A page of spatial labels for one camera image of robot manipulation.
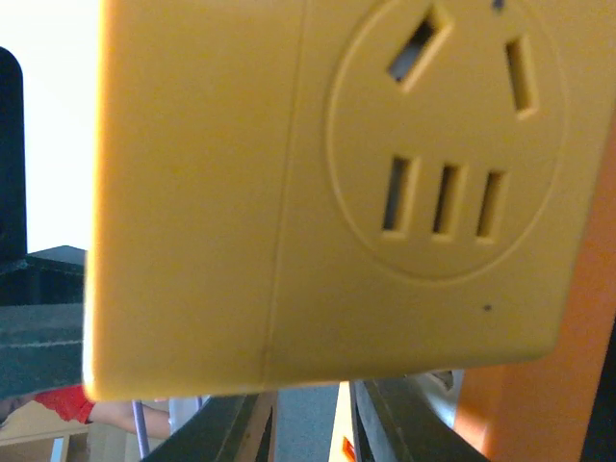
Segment orange power strip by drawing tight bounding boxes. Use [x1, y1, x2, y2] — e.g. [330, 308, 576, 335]
[451, 105, 616, 462]

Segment person in red sleeve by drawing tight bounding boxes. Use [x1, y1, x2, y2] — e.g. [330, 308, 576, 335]
[1, 385, 172, 440]

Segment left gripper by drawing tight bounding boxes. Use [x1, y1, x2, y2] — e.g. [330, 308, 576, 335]
[1, 49, 86, 398]

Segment yellow cube socket adapter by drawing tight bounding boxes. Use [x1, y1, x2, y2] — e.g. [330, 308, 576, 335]
[83, 1, 615, 400]

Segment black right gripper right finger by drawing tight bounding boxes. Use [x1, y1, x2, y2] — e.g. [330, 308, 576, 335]
[350, 378, 487, 461]

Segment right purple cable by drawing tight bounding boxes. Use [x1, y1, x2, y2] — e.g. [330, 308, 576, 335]
[132, 399, 148, 461]

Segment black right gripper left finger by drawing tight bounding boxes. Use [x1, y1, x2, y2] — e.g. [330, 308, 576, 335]
[145, 392, 278, 462]

